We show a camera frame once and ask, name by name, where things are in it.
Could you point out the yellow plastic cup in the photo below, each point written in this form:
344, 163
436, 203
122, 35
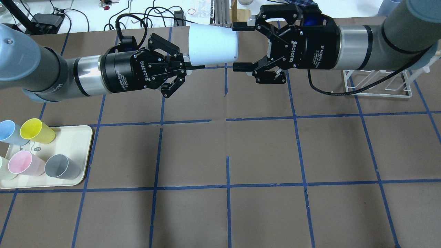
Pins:
37, 131

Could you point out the grey plastic cup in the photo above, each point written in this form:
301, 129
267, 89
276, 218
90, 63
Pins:
62, 167

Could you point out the white wire dish rack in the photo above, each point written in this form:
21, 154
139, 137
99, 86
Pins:
398, 86

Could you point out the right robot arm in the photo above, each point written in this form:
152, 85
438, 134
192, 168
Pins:
406, 34

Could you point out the pink plastic cup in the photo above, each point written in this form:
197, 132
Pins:
26, 163

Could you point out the light blue plastic cup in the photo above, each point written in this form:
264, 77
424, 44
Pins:
210, 44

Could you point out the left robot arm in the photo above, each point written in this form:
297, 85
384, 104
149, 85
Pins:
45, 76

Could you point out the aluminium frame post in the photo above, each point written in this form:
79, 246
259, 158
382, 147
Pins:
221, 13

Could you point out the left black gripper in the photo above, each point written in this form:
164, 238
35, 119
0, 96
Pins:
124, 71

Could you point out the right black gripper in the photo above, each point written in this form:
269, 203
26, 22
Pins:
318, 46

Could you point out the black power adapter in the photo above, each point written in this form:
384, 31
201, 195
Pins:
47, 23

